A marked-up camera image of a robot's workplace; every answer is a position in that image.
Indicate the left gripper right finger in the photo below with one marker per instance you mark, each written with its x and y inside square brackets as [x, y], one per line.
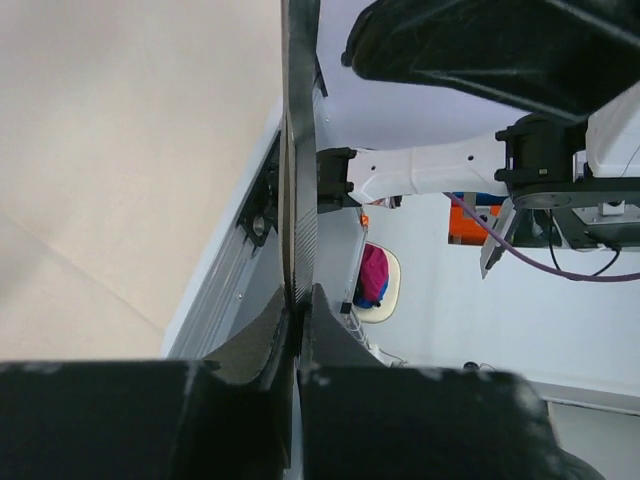
[364, 420]

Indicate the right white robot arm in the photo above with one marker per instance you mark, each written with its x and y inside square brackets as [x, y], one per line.
[586, 174]

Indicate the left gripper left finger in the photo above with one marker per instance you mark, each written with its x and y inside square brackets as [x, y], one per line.
[226, 415]

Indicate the orange box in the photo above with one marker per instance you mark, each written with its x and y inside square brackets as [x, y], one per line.
[463, 230]

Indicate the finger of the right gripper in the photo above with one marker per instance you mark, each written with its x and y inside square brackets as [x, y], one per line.
[562, 59]

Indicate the wide steel tweezers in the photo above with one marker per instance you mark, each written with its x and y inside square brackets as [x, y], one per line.
[297, 224]

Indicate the front aluminium rail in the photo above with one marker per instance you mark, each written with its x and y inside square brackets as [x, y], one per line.
[216, 290]

